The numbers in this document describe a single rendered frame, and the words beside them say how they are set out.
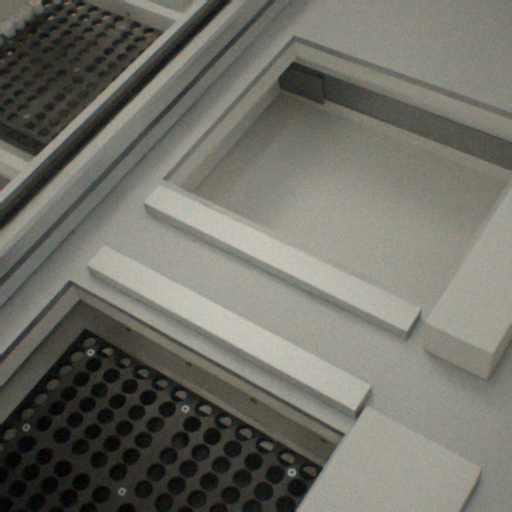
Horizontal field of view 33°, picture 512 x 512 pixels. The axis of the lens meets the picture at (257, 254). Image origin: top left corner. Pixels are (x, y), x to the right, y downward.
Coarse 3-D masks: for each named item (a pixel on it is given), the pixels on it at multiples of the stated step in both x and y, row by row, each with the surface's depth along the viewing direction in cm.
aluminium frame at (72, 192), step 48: (240, 0) 77; (288, 0) 82; (192, 48) 73; (240, 48) 78; (144, 96) 71; (192, 96) 75; (96, 144) 68; (144, 144) 72; (48, 192) 65; (96, 192) 69; (0, 240) 63; (48, 240) 66; (0, 288) 64
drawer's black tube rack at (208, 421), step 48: (96, 384) 66; (144, 384) 65; (48, 432) 64; (96, 432) 66; (144, 432) 63; (192, 432) 62; (0, 480) 65; (48, 480) 62; (96, 480) 61; (144, 480) 61; (192, 480) 60; (240, 480) 63; (288, 480) 60
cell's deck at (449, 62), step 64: (320, 0) 83; (384, 0) 82; (448, 0) 81; (256, 64) 78; (320, 64) 81; (384, 64) 76; (448, 64) 76; (192, 128) 74; (128, 192) 71; (64, 256) 67; (128, 256) 67; (192, 256) 66; (320, 256) 65; (0, 320) 64; (128, 320) 65; (256, 320) 62; (320, 320) 62; (0, 384) 64; (256, 384) 59; (384, 384) 58; (448, 384) 58; (448, 448) 55
